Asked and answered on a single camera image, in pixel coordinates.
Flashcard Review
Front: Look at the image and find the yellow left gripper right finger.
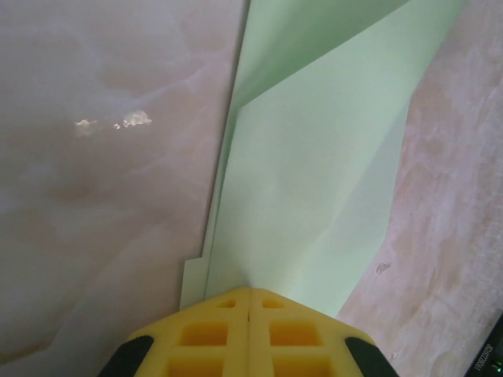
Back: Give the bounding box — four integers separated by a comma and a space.
248, 286, 398, 377

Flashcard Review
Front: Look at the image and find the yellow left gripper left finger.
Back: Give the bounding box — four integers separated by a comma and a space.
105, 286, 251, 377

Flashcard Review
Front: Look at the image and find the light green paper sheet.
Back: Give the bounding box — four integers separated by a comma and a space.
178, 0, 471, 319

